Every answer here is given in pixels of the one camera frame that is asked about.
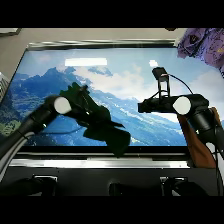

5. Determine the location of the brown garment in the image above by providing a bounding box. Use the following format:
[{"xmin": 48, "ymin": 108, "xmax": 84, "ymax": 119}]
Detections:
[{"xmin": 177, "ymin": 106, "xmax": 222, "ymax": 169}]

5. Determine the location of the green shirt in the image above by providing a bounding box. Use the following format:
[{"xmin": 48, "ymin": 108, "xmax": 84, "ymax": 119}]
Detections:
[{"xmin": 59, "ymin": 82, "xmax": 132, "ymax": 159}]

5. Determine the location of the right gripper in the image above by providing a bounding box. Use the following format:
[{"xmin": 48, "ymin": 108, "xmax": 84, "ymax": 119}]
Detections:
[{"xmin": 137, "ymin": 97, "xmax": 175, "ymax": 115}]

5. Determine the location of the black cable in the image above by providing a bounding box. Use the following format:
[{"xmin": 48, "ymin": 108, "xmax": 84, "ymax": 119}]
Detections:
[{"xmin": 167, "ymin": 73, "xmax": 195, "ymax": 96}]

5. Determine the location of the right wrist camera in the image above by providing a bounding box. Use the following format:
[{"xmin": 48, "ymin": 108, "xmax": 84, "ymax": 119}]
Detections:
[{"xmin": 151, "ymin": 67, "xmax": 172, "ymax": 100}]

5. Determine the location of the purple garment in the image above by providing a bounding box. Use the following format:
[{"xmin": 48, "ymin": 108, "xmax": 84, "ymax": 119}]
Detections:
[{"xmin": 176, "ymin": 27, "xmax": 224, "ymax": 78}]

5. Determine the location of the silver frame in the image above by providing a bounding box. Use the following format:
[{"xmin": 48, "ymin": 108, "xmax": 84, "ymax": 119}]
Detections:
[{"xmin": 0, "ymin": 151, "xmax": 224, "ymax": 197}]

